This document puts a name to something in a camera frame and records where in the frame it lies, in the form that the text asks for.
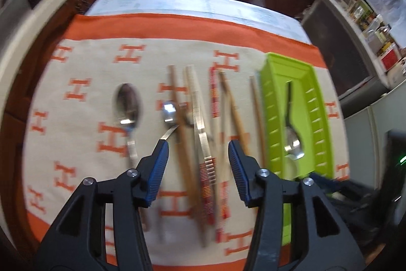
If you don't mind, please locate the steel spoon dark handle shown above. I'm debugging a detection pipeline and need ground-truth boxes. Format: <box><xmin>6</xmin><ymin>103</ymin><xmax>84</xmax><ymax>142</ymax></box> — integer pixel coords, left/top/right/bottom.
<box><xmin>283</xmin><ymin>81</ymin><xmax>306</xmax><ymax>162</ymax></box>

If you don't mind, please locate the cream chopstick red striped end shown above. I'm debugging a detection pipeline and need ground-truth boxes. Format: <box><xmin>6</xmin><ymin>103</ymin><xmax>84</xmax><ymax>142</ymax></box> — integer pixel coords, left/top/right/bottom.
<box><xmin>208</xmin><ymin>67</ymin><xmax>226</xmax><ymax>183</ymax></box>
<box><xmin>198</xmin><ymin>163</ymin><xmax>218</xmax><ymax>229</ymax></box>
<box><xmin>216</xmin><ymin>84</ymin><xmax>230</xmax><ymax>243</ymax></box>

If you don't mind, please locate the cream kitchen countertop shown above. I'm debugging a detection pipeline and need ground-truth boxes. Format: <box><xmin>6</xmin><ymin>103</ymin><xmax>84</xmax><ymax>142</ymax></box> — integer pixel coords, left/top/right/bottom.
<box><xmin>0</xmin><ymin>0</ymin><xmax>391</xmax><ymax>106</ymax></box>

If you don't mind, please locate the pale patterned chopstick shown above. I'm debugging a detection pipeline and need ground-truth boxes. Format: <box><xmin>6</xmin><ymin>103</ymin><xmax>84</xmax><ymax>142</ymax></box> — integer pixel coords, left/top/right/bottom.
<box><xmin>185</xmin><ymin>65</ymin><xmax>218</xmax><ymax>184</ymax></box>

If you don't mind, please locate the orange and cream printed blanket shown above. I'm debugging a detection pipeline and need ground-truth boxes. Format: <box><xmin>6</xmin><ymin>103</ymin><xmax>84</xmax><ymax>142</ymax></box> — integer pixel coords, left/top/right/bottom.
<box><xmin>21</xmin><ymin>13</ymin><xmax>351</xmax><ymax>271</ymax></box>

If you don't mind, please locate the grey appliance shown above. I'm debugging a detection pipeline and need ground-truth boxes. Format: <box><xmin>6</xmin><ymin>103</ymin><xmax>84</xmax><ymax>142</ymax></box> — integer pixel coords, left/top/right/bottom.
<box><xmin>344</xmin><ymin>81</ymin><xmax>406</xmax><ymax>183</ymax></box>

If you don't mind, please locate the row of condiment containers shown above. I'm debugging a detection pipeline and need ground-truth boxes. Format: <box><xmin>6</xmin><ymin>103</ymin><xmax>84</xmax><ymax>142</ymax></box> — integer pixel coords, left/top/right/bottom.
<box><xmin>330</xmin><ymin>0</ymin><xmax>406</xmax><ymax>78</ymax></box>

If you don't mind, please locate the steel spoon brown handle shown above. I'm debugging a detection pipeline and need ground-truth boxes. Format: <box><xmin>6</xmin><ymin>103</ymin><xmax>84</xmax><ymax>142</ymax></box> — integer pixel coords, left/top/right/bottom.
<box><xmin>115</xmin><ymin>83</ymin><xmax>151</xmax><ymax>232</ymax></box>

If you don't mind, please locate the brown wooden chopstick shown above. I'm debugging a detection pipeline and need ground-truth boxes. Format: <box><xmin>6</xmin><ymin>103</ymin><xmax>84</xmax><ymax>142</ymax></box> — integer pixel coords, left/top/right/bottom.
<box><xmin>249</xmin><ymin>76</ymin><xmax>267</xmax><ymax>170</ymax></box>
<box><xmin>218</xmin><ymin>72</ymin><xmax>249</xmax><ymax>151</ymax></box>
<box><xmin>167</xmin><ymin>65</ymin><xmax>207</xmax><ymax>248</ymax></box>

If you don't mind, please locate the green plastic utensil tray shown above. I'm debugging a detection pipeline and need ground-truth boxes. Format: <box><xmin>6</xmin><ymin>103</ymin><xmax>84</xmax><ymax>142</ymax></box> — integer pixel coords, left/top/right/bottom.
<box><xmin>259</xmin><ymin>52</ymin><xmax>335</xmax><ymax>246</ymax></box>

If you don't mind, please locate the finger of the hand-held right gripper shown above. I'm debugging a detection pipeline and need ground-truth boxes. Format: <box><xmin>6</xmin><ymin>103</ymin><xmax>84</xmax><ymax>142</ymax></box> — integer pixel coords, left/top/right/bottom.
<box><xmin>309</xmin><ymin>172</ymin><xmax>348</xmax><ymax>197</ymax></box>

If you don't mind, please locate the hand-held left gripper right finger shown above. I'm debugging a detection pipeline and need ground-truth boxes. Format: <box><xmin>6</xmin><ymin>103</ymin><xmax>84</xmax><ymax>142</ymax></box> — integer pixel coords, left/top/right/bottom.
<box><xmin>228</xmin><ymin>140</ymin><xmax>365</xmax><ymax>271</ymax></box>

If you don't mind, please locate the dark glass oven door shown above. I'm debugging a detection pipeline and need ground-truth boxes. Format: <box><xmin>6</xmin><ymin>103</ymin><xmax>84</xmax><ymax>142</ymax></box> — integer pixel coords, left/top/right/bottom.
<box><xmin>301</xmin><ymin>0</ymin><xmax>378</xmax><ymax>100</ymax></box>

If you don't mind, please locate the slim steel spoon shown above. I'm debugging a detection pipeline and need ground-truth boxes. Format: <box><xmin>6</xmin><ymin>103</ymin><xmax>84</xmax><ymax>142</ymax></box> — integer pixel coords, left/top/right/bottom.
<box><xmin>157</xmin><ymin>101</ymin><xmax>179</xmax><ymax>145</ymax></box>

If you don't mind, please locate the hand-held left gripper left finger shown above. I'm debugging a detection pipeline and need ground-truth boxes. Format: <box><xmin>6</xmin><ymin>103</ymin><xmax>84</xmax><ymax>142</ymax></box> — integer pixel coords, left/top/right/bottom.
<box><xmin>36</xmin><ymin>141</ymin><xmax>170</xmax><ymax>271</ymax></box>

